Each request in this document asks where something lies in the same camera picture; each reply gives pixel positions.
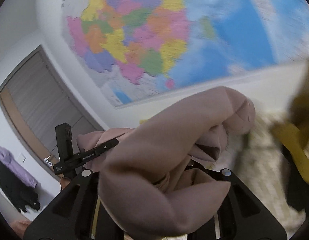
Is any mustard yellow garment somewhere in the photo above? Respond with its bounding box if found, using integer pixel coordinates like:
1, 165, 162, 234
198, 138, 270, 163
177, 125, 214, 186
271, 59, 309, 185

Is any pink coat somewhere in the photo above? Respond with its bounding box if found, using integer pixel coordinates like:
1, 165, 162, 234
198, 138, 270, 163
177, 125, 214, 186
77, 87, 255, 239

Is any grey wooden door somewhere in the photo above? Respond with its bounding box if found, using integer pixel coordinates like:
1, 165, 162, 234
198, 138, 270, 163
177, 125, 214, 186
0, 46, 103, 176

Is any person's left hand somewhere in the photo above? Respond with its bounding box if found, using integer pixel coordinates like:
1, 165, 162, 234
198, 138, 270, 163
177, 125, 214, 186
60, 177, 71, 191

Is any cream garment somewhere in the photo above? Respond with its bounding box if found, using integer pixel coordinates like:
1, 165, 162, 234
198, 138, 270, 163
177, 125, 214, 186
208, 109, 305, 237

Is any silver door handle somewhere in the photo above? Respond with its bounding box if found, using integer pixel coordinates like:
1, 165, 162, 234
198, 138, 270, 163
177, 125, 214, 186
43, 154, 54, 167

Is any purple hanging garment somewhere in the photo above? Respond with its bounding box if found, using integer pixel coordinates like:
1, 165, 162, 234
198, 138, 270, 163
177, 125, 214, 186
0, 146, 38, 189

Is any colourful wall map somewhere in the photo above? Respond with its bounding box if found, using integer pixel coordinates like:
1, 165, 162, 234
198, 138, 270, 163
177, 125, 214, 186
61, 0, 309, 107

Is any black hanging garment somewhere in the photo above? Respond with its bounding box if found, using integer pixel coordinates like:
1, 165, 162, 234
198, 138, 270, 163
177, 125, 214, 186
0, 161, 41, 213

